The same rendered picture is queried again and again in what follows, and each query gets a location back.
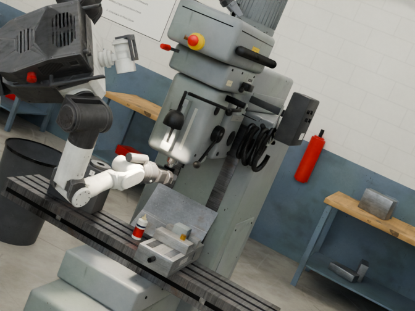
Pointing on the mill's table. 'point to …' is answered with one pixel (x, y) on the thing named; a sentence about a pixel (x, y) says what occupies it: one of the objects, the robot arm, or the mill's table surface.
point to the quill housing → (204, 115)
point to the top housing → (219, 34)
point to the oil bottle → (139, 228)
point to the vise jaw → (173, 240)
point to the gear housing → (210, 70)
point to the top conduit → (255, 57)
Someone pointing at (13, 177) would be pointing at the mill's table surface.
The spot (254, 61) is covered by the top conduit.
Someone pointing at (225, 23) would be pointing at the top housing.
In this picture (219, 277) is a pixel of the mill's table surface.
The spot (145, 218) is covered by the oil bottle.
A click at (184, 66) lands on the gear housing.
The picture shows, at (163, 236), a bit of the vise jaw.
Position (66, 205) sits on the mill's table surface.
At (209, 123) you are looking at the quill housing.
